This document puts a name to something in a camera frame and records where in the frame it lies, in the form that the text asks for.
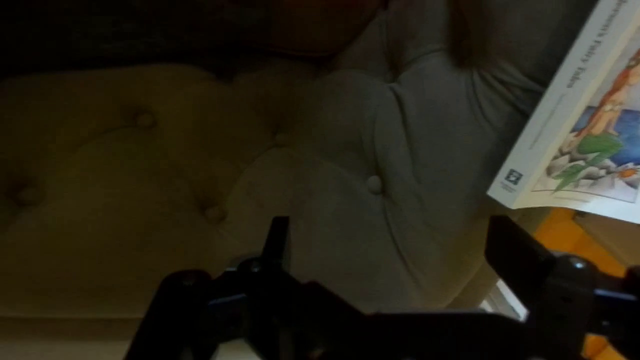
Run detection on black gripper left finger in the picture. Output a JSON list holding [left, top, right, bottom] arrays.
[[263, 215, 296, 276]]

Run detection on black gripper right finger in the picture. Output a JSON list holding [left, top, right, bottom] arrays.
[[482, 213, 560, 316]]

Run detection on fairy tales paperback book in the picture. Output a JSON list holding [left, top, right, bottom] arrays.
[[486, 0, 640, 226]]

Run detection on grey tufted sofa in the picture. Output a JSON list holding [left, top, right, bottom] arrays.
[[0, 0, 603, 360]]

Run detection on round wooden bowl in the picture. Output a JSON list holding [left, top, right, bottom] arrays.
[[531, 207, 640, 360]]

